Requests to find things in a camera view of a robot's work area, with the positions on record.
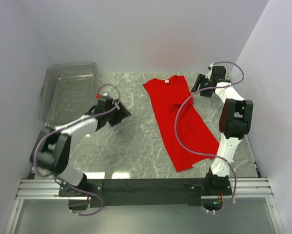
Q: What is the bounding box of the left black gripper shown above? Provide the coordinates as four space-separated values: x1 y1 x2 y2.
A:
106 98 131 127

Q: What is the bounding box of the aluminium rail frame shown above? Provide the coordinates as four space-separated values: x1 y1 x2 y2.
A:
4 73 283 234

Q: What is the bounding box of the red t shirt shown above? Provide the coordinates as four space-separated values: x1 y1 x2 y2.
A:
143 75 219 172

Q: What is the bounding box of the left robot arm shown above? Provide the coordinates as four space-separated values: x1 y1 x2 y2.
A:
30 96 131 196

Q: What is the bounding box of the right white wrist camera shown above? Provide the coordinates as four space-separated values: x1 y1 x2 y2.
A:
206 63 214 80

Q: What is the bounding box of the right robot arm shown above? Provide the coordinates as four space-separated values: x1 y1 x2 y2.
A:
191 63 253 195

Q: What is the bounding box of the black base beam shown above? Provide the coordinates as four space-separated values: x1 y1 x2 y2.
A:
58 178 233 208

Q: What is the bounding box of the clear plastic bin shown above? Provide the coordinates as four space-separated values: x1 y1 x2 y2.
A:
39 61 98 125

